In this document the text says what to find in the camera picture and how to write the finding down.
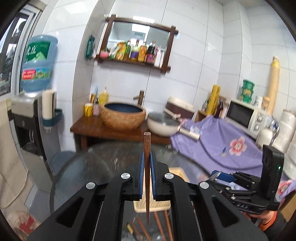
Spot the wooden chopstick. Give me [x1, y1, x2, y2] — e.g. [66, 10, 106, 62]
[164, 210, 174, 241]
[136, 216, 152, 241]
[130, 221, 143, 241]
[154, 212, 166, 240]
[144, 132, 151, 224]

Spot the beige plastic utensil basket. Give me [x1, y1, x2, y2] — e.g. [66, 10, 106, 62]
[133, 167, 189, 213]

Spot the right hand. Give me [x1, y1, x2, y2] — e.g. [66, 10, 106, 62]
[243, 210, 278, 231]

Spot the purple floral cloth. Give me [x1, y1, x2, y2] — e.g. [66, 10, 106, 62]
[170, 115, 296, 200]

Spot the round glass table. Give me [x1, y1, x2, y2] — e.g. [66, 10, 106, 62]
[50, 142, 209, 240]

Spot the dark glass bottle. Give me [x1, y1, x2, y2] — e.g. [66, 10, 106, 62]
[214, 101, 223, 118]

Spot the white microwave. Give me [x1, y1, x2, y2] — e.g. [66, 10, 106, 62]
[225, 99, 273, 139]

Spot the yellow roll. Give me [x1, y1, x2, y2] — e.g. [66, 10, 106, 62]
[206, 85, 221, 115]

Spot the white pot with lid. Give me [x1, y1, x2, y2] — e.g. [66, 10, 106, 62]
[147, 111, 200, 140]

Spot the beige fabric cover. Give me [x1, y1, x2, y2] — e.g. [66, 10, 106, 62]
[1, 100, 33, 211]

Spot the brown wooden counter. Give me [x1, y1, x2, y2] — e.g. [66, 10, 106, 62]
[70, 115, 172, 150]

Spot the brown white rice cooker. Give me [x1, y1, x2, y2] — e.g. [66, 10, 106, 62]
[164, 96, 195, 119]

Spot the green jar stack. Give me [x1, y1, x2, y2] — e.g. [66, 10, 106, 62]
[239, 79, 255, 103]

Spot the woven basin sink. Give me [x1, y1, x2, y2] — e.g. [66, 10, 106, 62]
[99, 102, 146, 131]

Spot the yellow mug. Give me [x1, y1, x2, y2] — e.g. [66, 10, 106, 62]
[84, 103, 93, 117]

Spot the bronze faucet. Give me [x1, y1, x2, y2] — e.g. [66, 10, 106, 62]
[133, 90, 144, 106]

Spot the yellow soap bottle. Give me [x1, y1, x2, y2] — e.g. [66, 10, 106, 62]
[98, 87, 109, 106]

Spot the water dispenser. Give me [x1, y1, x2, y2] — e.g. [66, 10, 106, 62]
[11, 91, 53, 183]

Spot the tall beige roll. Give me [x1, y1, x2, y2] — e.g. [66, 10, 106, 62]
[267, 56, 280, 115]

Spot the blue water bottle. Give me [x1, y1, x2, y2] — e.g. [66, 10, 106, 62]
[20, 35, 58, 92]

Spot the wooden framed mirror shelf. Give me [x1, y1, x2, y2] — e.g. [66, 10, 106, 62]
[95, 15, 179, 73]

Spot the green wall packet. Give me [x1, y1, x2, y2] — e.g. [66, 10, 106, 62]
[85, 35, 95, 60]

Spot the window with frame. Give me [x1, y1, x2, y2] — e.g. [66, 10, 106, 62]
[1, 9, 36, 98]

